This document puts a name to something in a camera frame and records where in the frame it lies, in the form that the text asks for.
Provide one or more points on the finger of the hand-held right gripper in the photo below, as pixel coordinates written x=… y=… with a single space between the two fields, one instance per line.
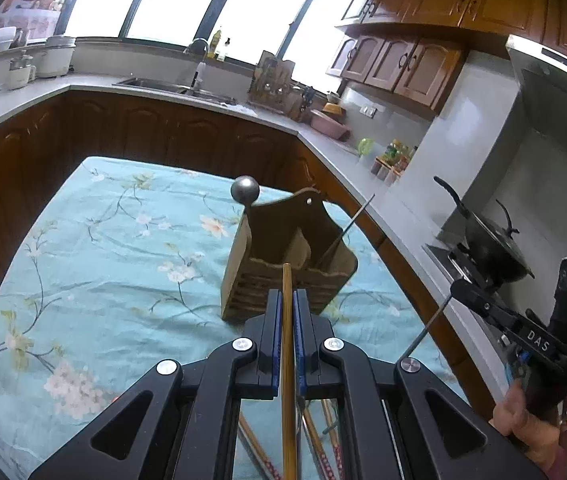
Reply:
x=483 y=305

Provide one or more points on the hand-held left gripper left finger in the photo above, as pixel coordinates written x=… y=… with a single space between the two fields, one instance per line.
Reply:
x=277 y=340

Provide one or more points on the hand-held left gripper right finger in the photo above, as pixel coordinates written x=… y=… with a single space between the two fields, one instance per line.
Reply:
x=299 y=345

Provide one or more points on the wooden utensil holder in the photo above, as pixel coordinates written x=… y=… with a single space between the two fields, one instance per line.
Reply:
x=273 y=230

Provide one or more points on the metal chopstick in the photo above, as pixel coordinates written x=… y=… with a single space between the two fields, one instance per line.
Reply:
x=351 y=225

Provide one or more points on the person's right hand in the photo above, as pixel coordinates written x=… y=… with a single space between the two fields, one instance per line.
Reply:
x=523 y=425

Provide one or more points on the gas stove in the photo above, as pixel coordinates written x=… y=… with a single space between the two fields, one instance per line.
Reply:
x=451 y=260

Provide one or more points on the black wok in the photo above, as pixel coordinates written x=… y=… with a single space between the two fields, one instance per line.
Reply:
x=493 y=247

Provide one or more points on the red-patterned wooden chopstick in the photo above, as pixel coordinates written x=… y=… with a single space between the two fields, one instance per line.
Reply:
x=256 y=447
x=336 y=445
x=317 y=447

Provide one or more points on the grey kitchen countertop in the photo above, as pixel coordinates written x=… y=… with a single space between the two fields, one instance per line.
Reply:
x=403 y=200

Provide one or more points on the metal ball-ended utensil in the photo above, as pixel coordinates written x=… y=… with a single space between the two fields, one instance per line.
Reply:
x=244 y=190

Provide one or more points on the row of spice jars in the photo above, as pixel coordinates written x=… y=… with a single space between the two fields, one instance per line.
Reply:
x=387 y=172

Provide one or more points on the group of sauce bottles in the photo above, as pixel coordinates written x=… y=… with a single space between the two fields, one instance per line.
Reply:
x=398 y=152

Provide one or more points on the floral teal tablecloth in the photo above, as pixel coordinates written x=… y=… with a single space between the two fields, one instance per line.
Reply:
x=113 y=260

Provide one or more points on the green cup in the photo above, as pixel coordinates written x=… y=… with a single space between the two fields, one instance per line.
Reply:
x=365 y=146

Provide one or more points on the steel range hood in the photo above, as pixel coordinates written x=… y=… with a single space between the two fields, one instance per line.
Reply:
x=558 y=100

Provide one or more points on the pink plastic basin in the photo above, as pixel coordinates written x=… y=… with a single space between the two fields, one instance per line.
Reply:
x=328 y=125

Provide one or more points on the knife block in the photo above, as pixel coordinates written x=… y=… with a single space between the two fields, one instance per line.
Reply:
x=306 y=102

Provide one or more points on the wooden lower cabinets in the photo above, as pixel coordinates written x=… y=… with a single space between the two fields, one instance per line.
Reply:
x=138 y=125

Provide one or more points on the wooden cabinets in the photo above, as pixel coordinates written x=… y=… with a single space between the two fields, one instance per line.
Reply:
x=138 y=125
x=423 y=5

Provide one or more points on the wooden cutting board rack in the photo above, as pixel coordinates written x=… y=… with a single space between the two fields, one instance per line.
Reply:
x=271 y=80

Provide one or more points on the steel kitchen sink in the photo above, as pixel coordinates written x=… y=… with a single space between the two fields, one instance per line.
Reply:
x=163 y=85

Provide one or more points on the curved steel faucet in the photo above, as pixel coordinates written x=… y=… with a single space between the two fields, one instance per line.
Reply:
x=199 y=67

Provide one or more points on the clear soap bottle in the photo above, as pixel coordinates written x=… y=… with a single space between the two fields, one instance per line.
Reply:
x=224 y=52

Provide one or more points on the yellow dish soap bottle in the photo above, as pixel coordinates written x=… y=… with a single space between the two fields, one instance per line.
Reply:
x=216 y=45

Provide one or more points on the wooden upper cabinets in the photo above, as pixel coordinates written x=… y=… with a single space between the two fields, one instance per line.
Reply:
x=423 y=5

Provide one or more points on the kitchen window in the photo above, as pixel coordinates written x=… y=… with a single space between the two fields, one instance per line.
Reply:
x=183 y=0

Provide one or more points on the white rice cooker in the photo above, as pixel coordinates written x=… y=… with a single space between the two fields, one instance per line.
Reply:
x=56 y=57

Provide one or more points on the small white kitchen appliance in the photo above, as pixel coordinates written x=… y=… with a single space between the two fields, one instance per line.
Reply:
x=19 y=72

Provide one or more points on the white wall socket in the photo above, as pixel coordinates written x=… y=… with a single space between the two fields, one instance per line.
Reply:
x=368 y=111

